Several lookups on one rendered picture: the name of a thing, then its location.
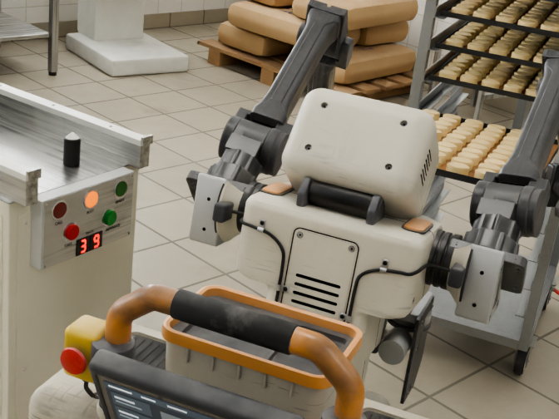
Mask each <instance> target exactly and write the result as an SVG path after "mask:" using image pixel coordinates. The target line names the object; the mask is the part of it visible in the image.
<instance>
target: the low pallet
mask: <svg viewBox="0 0 559 419"><path fill-rule="evenodd" d="M198 44H199V45H201V46H204V47H208V48H209V54H208V63H210V64H213V65H215V66H218V67H222V66H229V65H234V64H240V63H246V62H248V63H251V64H254V65H256V66H258V67H262V68H261V75H260V82H261V83H263V84H265V85H268V86H272V84H273V82H274V81H275V78H276V77H277V76H278V74H279V72H280V70H281V68H282V66H283V65H284V63H285V61H286V60H287V58H288V56H289V54H290V53H288V54H282V55H277V56H271V57H258V56H256V55H253V54H251V53H248V52H244V51H241V50H240V49H237V48H234V47H230V46H228V45H225V44H224V43H222V42H221V41H220V40H219V39H218V41H216V40H214V39H208V40H201V41H198ZM413 72H414V71H412V70H411V71H406V72H401V73H397V74H393V75H389V76H382V77H378V78H374V79H370V80H366V81H359V82H355V83H350V84H346V85H340V84H338V83H334V91H340V92H343V93H348V94H351V95H356V96H362V97H366V98H370V99H374V100H377V99H381V98H384V97H389V96H396V95H400V94H404V93H408V92H410V91H411V85H412V80H413Z"/></svg>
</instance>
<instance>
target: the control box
mask: <svg viewBox="0 0 559 419"><path fill-rule="evenodd" d="M122 181H125V182H126V184H127V190H126V193H125V194H124V195H123V196H122V197H118V196H117V195H116V187H117V186H118V184H119V183H120V182H122ZM133 186H134V170H129V169H127V168H125V167H121V168H118V169H115V170H111V171H108V172H106V173H103V174H100V175H96V176H93V177H90V178H87V179H84V180H80V181H78V182H75V183H72V184H69V185H64V186H62V187H59V188H56V189H54V190H49V191H47V192H44V193H41V194H39V195H38V201H37V203H36V204H34V205H30V211H31V243H30V266H32V267H33V268H35V269H38V270H44V269H47V268H49V267H52V266H53V265H56V264H59V263H61V262H64V261H66V260H69V259H72V258H74V257H76V256H78V255H81V252H80V248H81V241H82V240H83V239H86V241H87V244H86V246H87V249H86V250H85V252H84V253H86V252H89V251H91V250H94V247H93V243H94V242H95V241H94V237H95V235H96V234H99V235H100V239H99V240H100V241H99V245H98V247H96V248H95V249H97V248H99V247H101V246H103V245H105V244H109V243H111V242H113V241H116V240H118V239H121V238H123V237H126V236H127V235H130V234H131V214H132V200H133ZM92 191H95V192H97V195H98V199H97V202H96V204H95V205H94V206H92V207H91V208H89V207H87V205H86V198H87V196H88V194H89V193H91V192H92ZM60 202H64V203H65V204H66V206H67V211H66V213H65V214H64V215H63V217H61V218H60V219H56V218H55V217H54V215H53V211H54V209H55V207H56V205H57V204H58V203H60ZM109 210H113V211H115V212H116V222H115V223H114V224H113V225H110V226H109V225H106V224H105V223H104V216H105V214H106V212H107V211H109ZM71 224H75V225H77V226H78V227H79V235H78V236H77V237H76V238H75V239H74V240H70V239H67V238H66V235H65V233H66V230H67V227H68V226H69V225H71ZM84 253H82V254H84Z"/></svg>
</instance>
